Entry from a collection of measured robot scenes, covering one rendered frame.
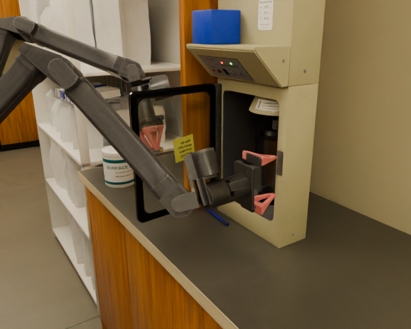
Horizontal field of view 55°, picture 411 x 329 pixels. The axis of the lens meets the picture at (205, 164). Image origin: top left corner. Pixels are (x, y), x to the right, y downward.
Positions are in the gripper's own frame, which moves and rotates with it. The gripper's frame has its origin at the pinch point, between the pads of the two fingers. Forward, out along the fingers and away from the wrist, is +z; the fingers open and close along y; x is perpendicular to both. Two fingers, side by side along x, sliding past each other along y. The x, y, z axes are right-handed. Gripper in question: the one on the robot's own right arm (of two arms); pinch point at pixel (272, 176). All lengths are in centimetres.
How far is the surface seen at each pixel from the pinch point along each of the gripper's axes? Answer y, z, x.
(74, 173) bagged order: -46, -5, 166
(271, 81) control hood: 20.9, 8.1, 9.9
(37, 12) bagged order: 47, -5, 196
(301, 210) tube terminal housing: -17.6, 19.3, 7.9
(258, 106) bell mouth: 12.1, 13.9, 21.2
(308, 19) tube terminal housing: 35.4, 17.7, 7.2
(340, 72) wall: 18, 55, 26
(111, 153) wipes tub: -11, -11, 80
